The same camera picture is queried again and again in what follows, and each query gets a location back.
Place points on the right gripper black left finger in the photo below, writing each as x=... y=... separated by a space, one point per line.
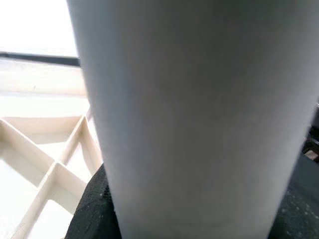
x=96 y=219

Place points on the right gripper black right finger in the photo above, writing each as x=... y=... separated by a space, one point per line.
x=296 y=221

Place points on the white plastic table leg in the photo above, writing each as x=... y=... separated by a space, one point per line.
x=199 y=112

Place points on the white plastic table top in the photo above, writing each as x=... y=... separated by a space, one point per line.
x=57 y=169

